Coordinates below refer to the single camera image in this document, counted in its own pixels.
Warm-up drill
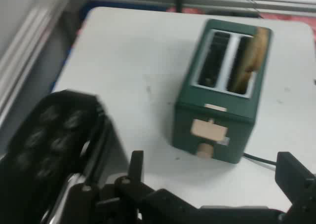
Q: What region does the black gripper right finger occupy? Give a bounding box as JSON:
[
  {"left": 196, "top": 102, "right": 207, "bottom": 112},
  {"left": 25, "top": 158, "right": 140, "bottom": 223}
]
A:
[{"left": 275, "top": 151, "right": 316, "bottom": 224}]

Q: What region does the long aluminium frame rail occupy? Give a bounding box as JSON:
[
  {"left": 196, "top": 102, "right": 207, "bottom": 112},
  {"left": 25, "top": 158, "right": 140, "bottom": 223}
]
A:
[{"left": 0, "top": 0, "right": 71, "bottom": 127}]

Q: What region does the black toaster power cord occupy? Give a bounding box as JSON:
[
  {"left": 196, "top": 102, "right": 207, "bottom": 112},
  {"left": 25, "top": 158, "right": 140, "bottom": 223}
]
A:
[{"left": 243, "top": 152, "right": 277, "bottom": 167}]

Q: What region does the toasted bread slice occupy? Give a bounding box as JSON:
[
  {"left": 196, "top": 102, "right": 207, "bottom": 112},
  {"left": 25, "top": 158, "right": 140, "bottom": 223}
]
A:
[{"left": 236, "top": 26, "right": 270, "bottom": 94}]

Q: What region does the green two-slot toaster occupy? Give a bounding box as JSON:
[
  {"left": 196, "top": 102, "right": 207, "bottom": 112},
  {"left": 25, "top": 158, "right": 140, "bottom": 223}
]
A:
[{"left": 172, "top": 18, "right": 274, "bottom": 165}]

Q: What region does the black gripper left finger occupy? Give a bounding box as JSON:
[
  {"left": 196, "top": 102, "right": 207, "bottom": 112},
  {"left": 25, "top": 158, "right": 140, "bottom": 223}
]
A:
[{"left": 115, "top": 149, "right": 198, "bottom": 224}]

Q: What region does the black coffee machine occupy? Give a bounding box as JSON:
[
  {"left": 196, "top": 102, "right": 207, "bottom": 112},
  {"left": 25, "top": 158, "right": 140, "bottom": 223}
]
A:
[{"left": 0, "top": 89, "right": 129, "bottom": 224}]

